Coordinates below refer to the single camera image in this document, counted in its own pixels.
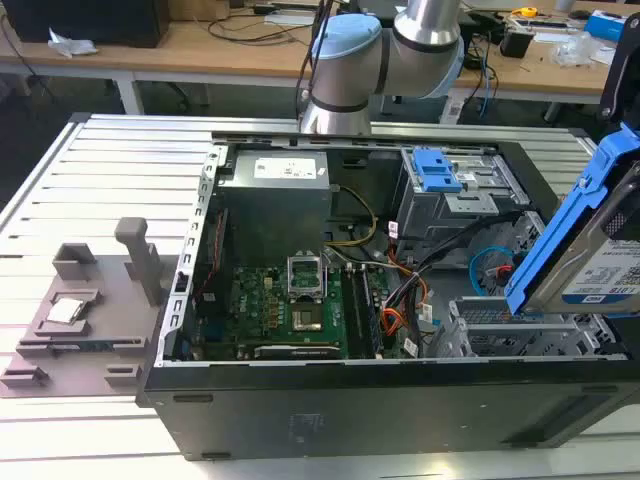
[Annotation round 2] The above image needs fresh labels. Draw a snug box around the hard disk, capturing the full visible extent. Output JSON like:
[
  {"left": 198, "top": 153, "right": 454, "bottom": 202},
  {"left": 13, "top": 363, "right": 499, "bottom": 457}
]
[{"left": 504, "top": 122, "right": 640, "bottom": 317}]

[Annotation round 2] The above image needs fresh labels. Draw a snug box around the metal disk bay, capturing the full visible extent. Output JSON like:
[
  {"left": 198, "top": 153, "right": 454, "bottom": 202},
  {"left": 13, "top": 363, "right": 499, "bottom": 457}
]
[{"left": 448, "top": 295, "right": 627, "bottom": 360}]

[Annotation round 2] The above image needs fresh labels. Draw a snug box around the black RAM slot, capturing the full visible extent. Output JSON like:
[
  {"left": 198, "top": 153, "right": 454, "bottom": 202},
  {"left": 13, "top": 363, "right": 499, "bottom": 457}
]
[{"left": 348, "top": 269, "right": 385, "bottom": 357}]

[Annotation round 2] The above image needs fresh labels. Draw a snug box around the blue cardboard box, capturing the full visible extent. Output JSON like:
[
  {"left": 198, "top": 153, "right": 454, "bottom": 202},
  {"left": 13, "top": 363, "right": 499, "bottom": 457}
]
[{"left": 583, "top": 9, "right": 630, "bottom": 40}]

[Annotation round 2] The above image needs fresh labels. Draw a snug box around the clear plastic bag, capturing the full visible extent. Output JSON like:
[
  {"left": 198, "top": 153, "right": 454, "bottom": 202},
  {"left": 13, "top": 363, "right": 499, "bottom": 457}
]
[{"left": 548, "top": 33, "right": 617, "bottom": 69}]

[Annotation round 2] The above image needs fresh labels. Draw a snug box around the small black box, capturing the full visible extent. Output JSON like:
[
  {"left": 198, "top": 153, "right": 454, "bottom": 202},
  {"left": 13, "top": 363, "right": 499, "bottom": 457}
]
[{"left": 499, "top": 24, "right": 535, "bottom": 59}]

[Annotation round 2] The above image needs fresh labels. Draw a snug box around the blue drive latch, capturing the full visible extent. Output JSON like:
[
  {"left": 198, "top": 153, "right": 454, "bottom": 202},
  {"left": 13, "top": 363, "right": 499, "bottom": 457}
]
[{"left": 413, "top": 148, "right": 464, "bottom": 194}]

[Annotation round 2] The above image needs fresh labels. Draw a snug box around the grey metal drive cage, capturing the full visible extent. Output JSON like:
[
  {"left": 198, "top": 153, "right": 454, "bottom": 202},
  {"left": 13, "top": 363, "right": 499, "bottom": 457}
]
[{"left": 393, "top": 146, "right": 532, "bottom": 254}]

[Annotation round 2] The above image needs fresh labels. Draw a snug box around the grey power supply unit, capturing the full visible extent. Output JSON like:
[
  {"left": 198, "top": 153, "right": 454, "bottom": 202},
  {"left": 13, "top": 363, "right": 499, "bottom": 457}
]
[{"left": 225, "top": 149, "right": 335, "bottom": 224}]

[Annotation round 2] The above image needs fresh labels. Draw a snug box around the metal socket cover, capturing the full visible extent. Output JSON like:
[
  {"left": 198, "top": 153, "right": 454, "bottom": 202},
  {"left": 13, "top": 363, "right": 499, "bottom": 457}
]
[{"left": 286, "top": 253, "right": 328, "bottom": 303}]

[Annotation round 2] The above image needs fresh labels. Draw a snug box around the CPU socket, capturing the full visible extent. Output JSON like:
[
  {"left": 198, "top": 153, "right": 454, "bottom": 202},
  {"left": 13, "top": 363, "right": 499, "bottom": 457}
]
[{"left": 290, "top": 305, "right": 325, "bottom": 334}]

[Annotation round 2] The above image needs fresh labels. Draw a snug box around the wooden desk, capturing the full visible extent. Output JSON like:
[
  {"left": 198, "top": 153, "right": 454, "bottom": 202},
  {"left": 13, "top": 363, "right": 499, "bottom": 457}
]
[{"left": 0, "top": 0, "right": 640, "bottom": 117}]

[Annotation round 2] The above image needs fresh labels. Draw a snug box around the green motherboard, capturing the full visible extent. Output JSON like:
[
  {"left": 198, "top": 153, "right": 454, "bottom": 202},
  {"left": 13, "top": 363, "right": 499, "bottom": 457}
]
[{"left": 191, "top": 263, "right": 387, "bottom": 361}]

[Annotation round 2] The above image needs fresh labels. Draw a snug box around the black graphics card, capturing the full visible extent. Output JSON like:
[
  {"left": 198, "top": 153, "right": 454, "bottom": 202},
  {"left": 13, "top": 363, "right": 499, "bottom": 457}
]
[{"left": 253, "top": 341, "right": 342, "bottom": 361}]

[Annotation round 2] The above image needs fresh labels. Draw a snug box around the black open PC case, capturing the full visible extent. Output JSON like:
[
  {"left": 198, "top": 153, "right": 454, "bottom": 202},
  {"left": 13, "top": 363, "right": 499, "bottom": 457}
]
[{"left": 135, "top": 130, "right": 640, "bottom": 462}]

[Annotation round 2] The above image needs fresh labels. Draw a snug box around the black computer box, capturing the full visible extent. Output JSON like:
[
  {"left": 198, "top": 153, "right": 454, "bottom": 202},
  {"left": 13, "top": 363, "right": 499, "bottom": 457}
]
[{"left": 3, "top": 0, "right": 170, "bottom": 49}]

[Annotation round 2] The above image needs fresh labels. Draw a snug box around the white crumpled cloth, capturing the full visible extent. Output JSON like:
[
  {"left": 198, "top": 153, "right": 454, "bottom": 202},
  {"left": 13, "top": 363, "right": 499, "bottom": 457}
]
[{"left": 46, "top": 26, "right": 99, "bottom": 57}]

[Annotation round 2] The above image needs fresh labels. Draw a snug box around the grey parts rack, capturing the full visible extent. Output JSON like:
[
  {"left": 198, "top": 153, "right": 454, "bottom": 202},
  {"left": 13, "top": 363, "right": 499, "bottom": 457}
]
[{"left": 0, "top": 216, "right": 167, "bottom": 400}]

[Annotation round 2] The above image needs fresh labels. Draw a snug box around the silver CPU chip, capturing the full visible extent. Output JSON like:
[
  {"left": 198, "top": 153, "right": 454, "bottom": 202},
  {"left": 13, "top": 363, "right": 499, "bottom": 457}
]
[{"left": 46, "top": 297, "right": 85, "bottom": 324}]

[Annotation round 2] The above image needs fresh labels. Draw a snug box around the black disk wire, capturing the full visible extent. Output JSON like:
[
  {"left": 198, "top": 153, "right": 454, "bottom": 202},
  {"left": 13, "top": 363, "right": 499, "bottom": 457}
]
[{"left": 383, "top": 208, "right": 527, "bottom": 314}]

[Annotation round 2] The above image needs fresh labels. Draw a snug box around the blue disk wire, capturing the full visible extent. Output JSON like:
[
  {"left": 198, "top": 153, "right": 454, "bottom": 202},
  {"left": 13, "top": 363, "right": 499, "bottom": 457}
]
[{"left": 469, "top": 243, "right": 517, "bottom": 297}]

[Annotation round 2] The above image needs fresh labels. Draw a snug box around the yellow wire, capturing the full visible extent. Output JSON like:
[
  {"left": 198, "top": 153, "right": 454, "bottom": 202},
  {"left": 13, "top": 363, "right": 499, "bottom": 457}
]
[{"left": 323, "top": 185, "right": 379, "bottom": 249}]

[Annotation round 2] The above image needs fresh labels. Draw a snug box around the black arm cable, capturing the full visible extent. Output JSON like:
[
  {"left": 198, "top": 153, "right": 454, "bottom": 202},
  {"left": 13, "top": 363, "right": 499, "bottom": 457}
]
[{"left": 294, "top": 0, "right": 337, "bottom": 119}]

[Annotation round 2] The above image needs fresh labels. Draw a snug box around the orange wire bundle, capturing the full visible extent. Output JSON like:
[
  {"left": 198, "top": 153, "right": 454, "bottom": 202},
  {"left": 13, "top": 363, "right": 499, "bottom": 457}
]
[{"left": 381, "top": 277, "right": 432, "bottom": 347}]

